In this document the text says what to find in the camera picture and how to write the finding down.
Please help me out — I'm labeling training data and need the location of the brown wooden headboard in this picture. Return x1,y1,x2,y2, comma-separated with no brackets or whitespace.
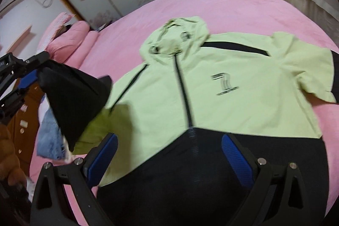
7,82,44,176

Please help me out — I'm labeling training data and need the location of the green and black hooded jacket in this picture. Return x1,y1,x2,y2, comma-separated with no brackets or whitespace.
39,17,338,225

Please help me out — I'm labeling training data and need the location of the left hand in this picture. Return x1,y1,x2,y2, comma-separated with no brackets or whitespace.
0,124,27,188

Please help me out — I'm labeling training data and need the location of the wooden wall shelf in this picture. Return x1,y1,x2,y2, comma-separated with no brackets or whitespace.
7,25,32,52

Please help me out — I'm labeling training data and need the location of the pink plush bed blanket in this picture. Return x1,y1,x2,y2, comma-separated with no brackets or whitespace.
29,0,339,226

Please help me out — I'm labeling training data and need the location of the pink lace-trimmed pillow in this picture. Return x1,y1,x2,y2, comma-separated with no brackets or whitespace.
36,12,75,54

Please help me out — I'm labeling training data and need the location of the folded pink quilt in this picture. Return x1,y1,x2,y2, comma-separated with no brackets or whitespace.
47,21,99,69

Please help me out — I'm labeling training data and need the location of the white printed pillow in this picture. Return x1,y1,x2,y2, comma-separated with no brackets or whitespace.
38,96,50,124

